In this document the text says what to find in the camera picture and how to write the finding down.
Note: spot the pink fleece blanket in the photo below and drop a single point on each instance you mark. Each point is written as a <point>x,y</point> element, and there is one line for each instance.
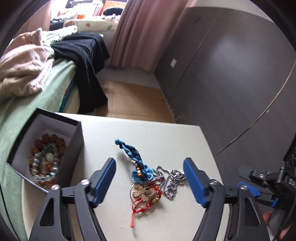
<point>25,65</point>

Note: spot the black knit blanket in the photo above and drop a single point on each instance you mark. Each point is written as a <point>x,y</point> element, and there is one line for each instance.
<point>89,53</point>

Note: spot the operator hand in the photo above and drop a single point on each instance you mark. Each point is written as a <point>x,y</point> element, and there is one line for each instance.
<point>273,220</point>

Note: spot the black jewelry box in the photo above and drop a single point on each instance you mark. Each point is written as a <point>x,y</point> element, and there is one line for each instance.
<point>46,150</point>

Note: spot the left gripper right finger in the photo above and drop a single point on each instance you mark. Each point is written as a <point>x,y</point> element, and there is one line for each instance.
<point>198,182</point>

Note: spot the white wall socket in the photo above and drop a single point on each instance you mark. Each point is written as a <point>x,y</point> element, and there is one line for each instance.
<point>173,62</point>

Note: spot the patterned white pillow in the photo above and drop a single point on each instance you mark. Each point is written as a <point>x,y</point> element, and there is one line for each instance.
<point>88,25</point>

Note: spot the green bed sheet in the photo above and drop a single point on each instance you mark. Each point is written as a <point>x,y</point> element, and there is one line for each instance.
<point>14,114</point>

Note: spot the pink curtain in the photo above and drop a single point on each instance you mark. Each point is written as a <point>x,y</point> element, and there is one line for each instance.
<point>143,31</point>

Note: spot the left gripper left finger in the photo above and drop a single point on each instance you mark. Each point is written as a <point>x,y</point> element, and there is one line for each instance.
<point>100,182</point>

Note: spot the flattened cardboard sheet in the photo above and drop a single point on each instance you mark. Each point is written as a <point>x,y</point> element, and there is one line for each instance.
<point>134,102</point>

